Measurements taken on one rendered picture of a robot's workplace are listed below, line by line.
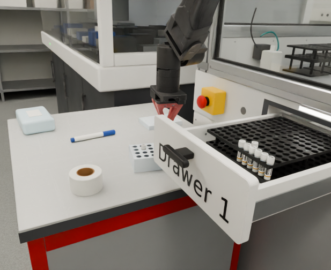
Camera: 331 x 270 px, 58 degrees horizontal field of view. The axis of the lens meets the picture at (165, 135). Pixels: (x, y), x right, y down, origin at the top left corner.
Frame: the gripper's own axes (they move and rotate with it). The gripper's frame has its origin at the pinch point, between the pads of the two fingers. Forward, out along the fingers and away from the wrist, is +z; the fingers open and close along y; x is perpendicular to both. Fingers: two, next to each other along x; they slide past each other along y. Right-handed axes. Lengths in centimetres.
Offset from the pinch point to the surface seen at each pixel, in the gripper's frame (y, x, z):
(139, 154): -3.9, 8.0, 5.9
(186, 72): 62, -30, 1
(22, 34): 383, 80, 16
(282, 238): -20.0, -26.7, 27.0
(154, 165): -6.3, 4.9, 8.2
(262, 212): -37.2, -3.8, 0.2
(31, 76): 383, 76, 72
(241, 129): -16.9, -11.5, -4.3
